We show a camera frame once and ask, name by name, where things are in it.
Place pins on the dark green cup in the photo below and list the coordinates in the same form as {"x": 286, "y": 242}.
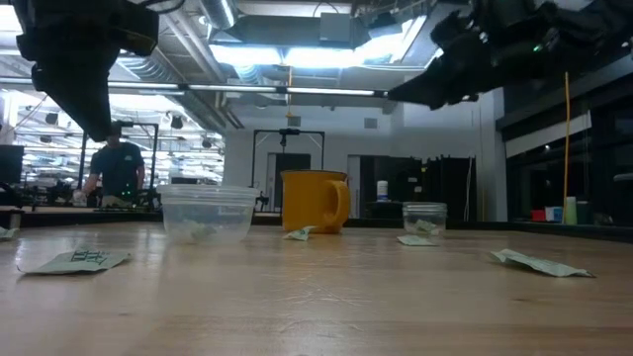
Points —
{"x": 583, "y": 211}

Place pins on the blue white container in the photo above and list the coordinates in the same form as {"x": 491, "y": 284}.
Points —
{"x": 554, "y": 213}

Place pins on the clear plastic bowl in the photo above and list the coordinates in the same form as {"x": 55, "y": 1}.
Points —
{"x": 222, "y": 207}

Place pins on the light green cup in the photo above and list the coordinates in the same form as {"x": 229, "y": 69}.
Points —
{"x": 570, "y": 210}

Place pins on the ceiling light strip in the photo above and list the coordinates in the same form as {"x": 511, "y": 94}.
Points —
{"x": 237, "y": 88}

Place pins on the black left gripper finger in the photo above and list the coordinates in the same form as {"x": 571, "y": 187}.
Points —
{"x": 79, "y": 99}

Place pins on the black gantry stand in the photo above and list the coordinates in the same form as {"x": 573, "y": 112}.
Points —
{"x": 289, "y": 131}

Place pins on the red container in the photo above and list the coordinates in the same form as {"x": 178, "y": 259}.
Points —
{"x": 538, "y": 215}

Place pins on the clear glass jar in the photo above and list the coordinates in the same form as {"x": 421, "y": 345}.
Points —
{"x": 424, "y": 212}

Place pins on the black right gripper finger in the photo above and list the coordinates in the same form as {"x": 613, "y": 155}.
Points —
{"x": 447, "y": 101}
{"x": 445, "y": 79}

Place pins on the black monitor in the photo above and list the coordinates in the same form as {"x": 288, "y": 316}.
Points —
{"x": 11, "y": 163}

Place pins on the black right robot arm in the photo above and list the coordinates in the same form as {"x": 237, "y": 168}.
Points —
{"x": 593, "y": 29}

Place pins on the person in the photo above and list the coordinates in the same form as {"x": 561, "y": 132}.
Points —
{"x": 118, "y": 168}

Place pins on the silver ventilation duct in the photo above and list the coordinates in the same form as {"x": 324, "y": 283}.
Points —
{"x": 217, "y": 12}

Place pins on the yellow enamel mug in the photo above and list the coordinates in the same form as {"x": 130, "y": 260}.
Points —
{"x": 309, "y": 198}

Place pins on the green white sweetener packet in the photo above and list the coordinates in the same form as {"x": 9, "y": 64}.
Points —
{"x": 5, "y": 232}
{"x": 299, "y": 233}
{"x": 74, "y": 261}
{"x": 539, "y": 264}
{"x": 426, "y": 227}
{"x": 198, "y": 230}
{"x": 415, "y": 240}

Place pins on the white bottle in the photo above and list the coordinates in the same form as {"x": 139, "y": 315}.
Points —
{"x": 382, "y": 190}

